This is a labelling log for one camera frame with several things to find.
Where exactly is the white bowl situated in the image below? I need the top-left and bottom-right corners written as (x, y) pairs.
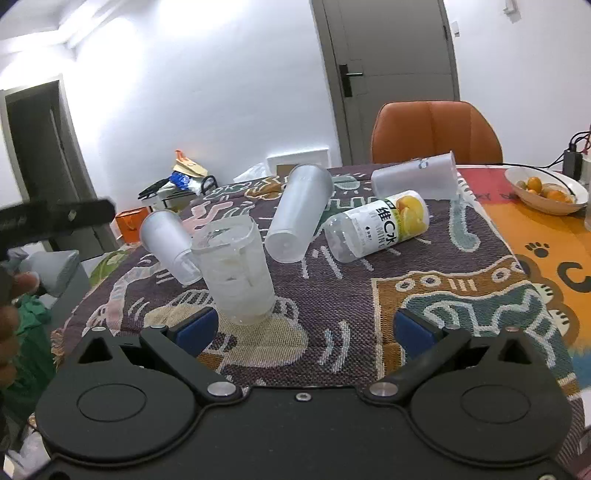
top-left (504, 166), bottom-right (590, 217)

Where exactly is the black cable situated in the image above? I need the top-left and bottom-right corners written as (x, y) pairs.
top-left (502, 131), bottom-right (591, 171)

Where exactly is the black door lock handle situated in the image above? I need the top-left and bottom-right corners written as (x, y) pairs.
top-left (339, 65), bottom-right (363, 97)

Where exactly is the small frosted plastic cup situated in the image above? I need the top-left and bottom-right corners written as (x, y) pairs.
top-left (140, 210), bottom-right (204, 286)

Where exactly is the orange printed tablecloth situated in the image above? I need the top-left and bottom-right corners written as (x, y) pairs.
top-left (456, 165), bottom-right (591, 365)

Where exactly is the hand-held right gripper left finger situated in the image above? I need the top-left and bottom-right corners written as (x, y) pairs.
top-left (76, 306), bottom-right (242, 408)

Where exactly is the upright frosted plastic cup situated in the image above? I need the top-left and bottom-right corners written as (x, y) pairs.
top-left (189, 216), bottom-right (277, 326)

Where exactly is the dark open door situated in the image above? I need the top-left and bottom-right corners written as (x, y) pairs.
top-left (0, 76), bottom-right (117, 259)

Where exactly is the clear bottle with orange label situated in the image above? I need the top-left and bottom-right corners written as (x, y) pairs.
top-left (324, 189), bottom-right (430, 263)

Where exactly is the green cloth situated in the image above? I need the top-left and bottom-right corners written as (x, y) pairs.
top-left (0, 294), bottom-right (58, 418)

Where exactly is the black basket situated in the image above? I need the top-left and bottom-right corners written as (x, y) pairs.
top-left (137, 175), bottom-right (219, 214)

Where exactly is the paper bag with orange print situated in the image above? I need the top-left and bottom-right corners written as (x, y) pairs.
top-left (174, 150), bottom-right (209, 179)

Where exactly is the white plastic bag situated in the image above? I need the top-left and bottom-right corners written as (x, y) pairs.
top-left (233, 163), bottom-right (272, 184)

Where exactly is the wide frosted plastic cup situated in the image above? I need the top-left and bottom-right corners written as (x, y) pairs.
top-left (370, 151), bottom-right (459, 200)

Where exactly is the person's left hand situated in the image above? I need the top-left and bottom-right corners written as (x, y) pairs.
top-left (0, 271), bottom-right (40, 387)

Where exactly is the grey padded seat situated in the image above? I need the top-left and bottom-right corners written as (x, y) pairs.
top-left (8, 248), bottom-right (92, 326)

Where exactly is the grey door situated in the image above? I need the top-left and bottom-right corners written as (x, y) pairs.
top-left (311, 0), bottom-right (463, 167)

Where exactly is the black power adapter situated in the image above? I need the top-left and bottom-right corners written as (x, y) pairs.
top-left (563, 143), bottom-right (584, 181)

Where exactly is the tall frosted plastic cup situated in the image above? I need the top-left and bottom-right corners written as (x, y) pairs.
top-left (264, 164), bottom-right (334, 264)

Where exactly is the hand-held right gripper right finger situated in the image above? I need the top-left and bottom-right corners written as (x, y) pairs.
top-left (363, 307), bottom-right (530, 408)

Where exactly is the pile of small oranges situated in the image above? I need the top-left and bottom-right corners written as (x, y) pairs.
top-left (516, 177), bottom-right (579, 205)

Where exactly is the white flat box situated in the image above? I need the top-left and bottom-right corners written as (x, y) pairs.
top-left (266, 148), bottom-right (330, 175)

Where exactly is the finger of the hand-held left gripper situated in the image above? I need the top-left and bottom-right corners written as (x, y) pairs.
top-left (0, 197), bottom-right (117, 251)

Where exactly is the orange box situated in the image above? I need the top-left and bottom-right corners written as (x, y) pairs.
top-left (115, 209), bottom-right (153, 245)

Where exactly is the orange leather chair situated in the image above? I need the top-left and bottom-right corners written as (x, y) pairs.
top-left (370, 100), bottom-right (504, 165)

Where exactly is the patterned woven blanket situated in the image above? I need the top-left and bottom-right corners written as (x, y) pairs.
top-left (50, 164), bottom-right (583, 480)

